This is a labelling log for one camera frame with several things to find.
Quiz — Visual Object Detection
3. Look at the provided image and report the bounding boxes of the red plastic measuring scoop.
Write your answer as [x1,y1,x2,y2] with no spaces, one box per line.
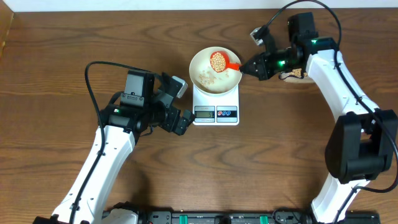
[210,51,241,73]

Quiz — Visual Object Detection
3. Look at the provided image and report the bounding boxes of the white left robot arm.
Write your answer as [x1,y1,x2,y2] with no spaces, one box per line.
[34,90,194,224]

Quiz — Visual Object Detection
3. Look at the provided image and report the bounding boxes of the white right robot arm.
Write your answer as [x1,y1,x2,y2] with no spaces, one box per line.
[240,12,397,223]

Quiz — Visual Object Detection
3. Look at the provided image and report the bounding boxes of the white digital kitchen scale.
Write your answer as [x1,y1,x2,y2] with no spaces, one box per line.
[193,86,239,126]

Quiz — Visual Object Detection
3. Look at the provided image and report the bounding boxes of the cream plastic bowl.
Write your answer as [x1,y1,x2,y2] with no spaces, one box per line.
[189,47,243,95]

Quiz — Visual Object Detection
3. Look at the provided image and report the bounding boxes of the soybeans in bowl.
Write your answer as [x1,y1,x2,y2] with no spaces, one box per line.
[197,70,229,88]

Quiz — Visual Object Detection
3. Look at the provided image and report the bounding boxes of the clear container of soybeans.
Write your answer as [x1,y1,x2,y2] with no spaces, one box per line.
[278,68,314,84]

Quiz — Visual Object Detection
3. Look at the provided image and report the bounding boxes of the brown cardboard side panel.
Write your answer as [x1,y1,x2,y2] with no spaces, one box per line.
[0,0,14,55]

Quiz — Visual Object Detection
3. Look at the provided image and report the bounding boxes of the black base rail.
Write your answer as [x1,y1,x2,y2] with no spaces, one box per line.
[102,210,382,224]

